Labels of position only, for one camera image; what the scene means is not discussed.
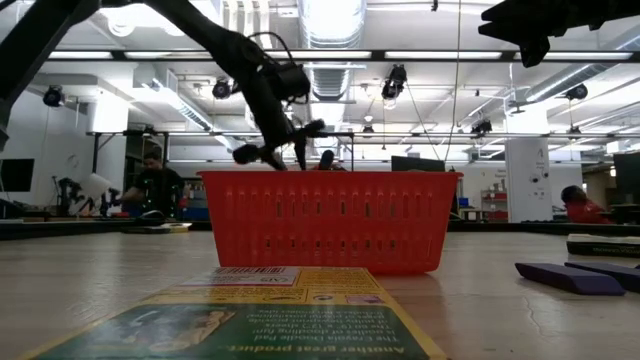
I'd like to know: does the white lamp shade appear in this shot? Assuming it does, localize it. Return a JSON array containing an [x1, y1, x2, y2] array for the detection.
[[78, 172, 114, 204]]

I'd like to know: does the yellow green crayon box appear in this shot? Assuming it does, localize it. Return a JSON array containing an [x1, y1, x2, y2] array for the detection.
[[566, 233, 640, 259], [19, 266, 449, 360]]

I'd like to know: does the red plastic basket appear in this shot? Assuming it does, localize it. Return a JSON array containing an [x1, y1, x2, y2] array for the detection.
[[197, 170, 464, 276]]

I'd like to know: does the person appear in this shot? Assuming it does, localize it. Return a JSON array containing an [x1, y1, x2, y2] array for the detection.
[[313, 149, 348, 172], [119, 151, 190, 220], [559, 184, 615, 225]]

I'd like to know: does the black background station frame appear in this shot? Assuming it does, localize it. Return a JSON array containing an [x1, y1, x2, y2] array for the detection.
[[87, 129, 356, 174]]

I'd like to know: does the black wall monitor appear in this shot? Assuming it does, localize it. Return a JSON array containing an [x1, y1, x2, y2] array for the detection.
[[0, 158, 36, 194]]

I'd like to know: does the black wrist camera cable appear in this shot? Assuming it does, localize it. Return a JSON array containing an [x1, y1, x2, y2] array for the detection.
[[247, 31, 297, 69]]

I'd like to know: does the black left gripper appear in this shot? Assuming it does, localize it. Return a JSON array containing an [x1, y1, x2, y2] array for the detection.
[[232, 64, 327, 172]]

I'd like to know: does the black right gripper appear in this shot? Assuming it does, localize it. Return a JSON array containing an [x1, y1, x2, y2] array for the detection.
[[478, 0, 591, 69]]

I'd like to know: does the purple eraser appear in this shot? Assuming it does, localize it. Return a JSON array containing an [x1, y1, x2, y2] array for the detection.
[[514, 262, 627, 297], [564, 260, 640, 294]]

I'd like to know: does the white pillar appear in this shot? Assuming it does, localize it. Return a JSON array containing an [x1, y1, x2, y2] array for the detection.
[[504, 137, 554, 224]]

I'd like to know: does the red storage shelf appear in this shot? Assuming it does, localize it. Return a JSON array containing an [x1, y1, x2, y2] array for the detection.
[[479, 188, 509, 223]]

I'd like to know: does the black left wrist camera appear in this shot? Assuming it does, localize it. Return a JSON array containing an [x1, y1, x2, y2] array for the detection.
[[269, 60, 312, 101]]

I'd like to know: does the silver ventilation duct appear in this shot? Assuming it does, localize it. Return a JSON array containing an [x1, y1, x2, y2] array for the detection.
[[297, 0, 369, 131]]

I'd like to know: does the black desk monitor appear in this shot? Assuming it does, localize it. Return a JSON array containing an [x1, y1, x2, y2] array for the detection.
[[391, 155, 446, 173]]

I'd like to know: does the black tall monitor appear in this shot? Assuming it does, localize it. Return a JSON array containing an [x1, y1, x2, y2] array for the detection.
[[613, 152, 640, 204]]

